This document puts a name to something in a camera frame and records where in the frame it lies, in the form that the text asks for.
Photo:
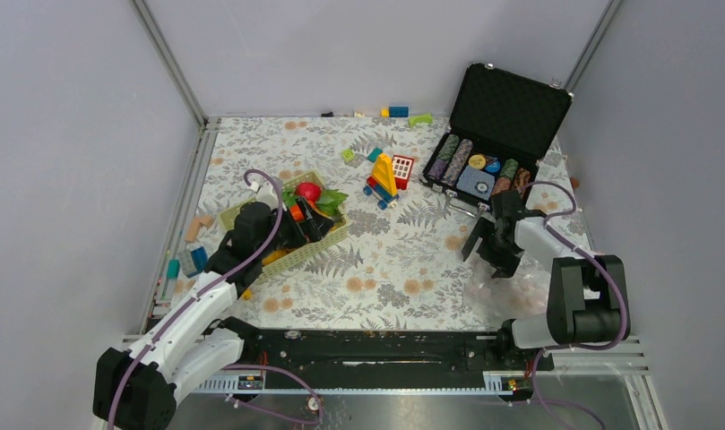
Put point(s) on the small green toy block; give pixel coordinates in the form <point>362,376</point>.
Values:
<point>348,155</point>

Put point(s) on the green toy leaf vegetable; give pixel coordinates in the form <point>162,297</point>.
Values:
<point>328,202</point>

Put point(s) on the yellow toy fruit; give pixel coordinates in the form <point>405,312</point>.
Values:
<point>274,256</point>

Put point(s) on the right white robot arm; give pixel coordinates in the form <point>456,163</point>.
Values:
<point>587,301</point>

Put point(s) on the teal block at rail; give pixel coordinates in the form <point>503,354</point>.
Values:
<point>173,269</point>

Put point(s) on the tan wooden block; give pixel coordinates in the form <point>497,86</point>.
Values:
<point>195,226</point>

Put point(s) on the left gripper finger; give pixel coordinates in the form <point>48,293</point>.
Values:
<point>314,232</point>
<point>306,214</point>

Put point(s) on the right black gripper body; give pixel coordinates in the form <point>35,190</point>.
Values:
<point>495,238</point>

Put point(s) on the black poker chip case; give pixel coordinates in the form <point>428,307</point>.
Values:
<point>500,115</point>

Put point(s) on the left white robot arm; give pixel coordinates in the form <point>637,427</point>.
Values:
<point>141,386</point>

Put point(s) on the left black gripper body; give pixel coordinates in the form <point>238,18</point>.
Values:
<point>289,233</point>

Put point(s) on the clear pink dotted zip bag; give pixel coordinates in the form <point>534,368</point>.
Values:
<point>495,300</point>

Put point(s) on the blue grey block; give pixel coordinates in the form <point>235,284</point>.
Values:
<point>192,261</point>

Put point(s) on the pale green plastic basket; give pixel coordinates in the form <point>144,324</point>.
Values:
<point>302,254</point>

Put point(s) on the floral table mat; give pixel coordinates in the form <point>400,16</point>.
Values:
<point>399,268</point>

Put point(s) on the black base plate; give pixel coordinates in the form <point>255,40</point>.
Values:
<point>379,359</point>

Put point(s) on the red white window block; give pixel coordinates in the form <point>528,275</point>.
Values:
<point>402,169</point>

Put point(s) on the green arch block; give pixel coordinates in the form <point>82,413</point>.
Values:
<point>422,119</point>

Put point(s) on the teal toy block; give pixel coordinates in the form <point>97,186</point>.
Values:
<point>374,155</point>

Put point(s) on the yellow toy block sailboat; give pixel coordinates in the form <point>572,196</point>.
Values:
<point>381,183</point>

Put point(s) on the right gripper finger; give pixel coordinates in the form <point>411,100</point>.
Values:
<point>480,230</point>
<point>503,262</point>

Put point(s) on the blue yellow brick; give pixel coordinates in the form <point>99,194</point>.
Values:
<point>395,112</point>

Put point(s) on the red toy apple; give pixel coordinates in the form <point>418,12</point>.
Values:
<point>308,190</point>

